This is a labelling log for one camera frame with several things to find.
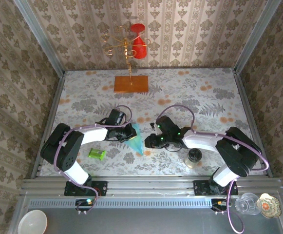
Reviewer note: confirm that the grey metal shelf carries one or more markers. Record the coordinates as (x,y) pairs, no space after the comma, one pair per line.
(143,221)

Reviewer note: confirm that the patterned scalloped dish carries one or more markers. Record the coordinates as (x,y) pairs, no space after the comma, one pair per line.
(268,206)

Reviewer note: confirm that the floral tablecloth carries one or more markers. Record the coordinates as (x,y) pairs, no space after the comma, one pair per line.
(180,85)

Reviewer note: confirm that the white bowl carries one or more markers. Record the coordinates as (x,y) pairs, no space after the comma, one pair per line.
(31,223)

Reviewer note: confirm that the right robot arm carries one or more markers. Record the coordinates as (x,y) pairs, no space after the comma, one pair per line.
(238,153)

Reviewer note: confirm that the glass jar black lid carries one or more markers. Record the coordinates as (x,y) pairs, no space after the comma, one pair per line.
(194,154)

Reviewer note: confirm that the aluminium frame post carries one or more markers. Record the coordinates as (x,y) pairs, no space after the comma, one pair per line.
(43,41)
(255,36)

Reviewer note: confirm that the red wine glass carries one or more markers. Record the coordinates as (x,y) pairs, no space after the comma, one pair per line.
(139,50)

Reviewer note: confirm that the long aluminium mounting rail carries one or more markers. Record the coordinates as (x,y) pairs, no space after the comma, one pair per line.
(143,185)

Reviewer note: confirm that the light blue paper sheet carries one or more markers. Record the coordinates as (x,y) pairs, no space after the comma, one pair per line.
(137,142)

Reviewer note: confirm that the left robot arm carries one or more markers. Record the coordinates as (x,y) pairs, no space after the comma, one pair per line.
(63,148)

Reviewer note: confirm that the aluminium table side rail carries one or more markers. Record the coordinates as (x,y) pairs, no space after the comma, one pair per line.
(252,122)
(49,117)

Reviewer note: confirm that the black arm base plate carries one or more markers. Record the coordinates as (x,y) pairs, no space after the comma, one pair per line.
(201,187)
(99,187)

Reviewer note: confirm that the clear glass cup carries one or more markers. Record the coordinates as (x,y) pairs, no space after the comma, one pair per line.
(247,204)

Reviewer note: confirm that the small black connector board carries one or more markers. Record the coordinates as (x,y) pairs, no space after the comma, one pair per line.
(84,204)
(218,204)

